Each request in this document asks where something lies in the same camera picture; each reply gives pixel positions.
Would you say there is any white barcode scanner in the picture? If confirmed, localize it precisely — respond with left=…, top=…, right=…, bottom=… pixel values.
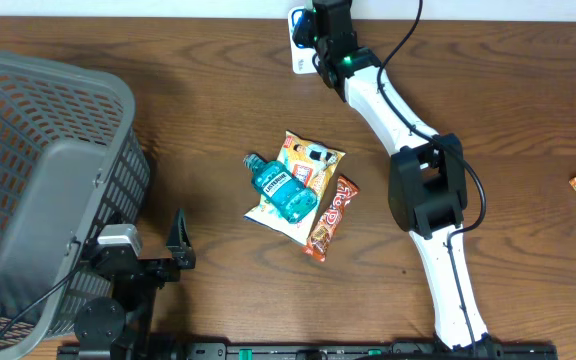
left=288, top=6, right=317, bottom=75

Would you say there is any grey plastic mesh basket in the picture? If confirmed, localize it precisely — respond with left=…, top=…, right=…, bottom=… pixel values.
left=0, top=51, right=150, bottom=359

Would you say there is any blue Listerine mouthwash bottle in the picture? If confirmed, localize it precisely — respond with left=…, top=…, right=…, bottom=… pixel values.
left=243, top=153, right=318, bottom=224

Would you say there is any orange red candy bar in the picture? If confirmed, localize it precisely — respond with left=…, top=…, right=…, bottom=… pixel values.
left=303, top=175, right=359, bottom=262

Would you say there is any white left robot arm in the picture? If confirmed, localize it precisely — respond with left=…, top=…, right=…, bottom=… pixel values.
left=74, top=209, right=196, bottom=359

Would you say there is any yellow white snack bag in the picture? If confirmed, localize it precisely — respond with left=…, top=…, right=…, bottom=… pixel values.
left=245, top=131, right=345, bottom=245

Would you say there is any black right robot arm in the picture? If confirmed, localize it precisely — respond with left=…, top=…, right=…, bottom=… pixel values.
left=292, top=0, right=488, bottom=357

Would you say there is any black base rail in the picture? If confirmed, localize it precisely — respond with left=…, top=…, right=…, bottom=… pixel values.
left=57, top=332, right=559, bottom=360

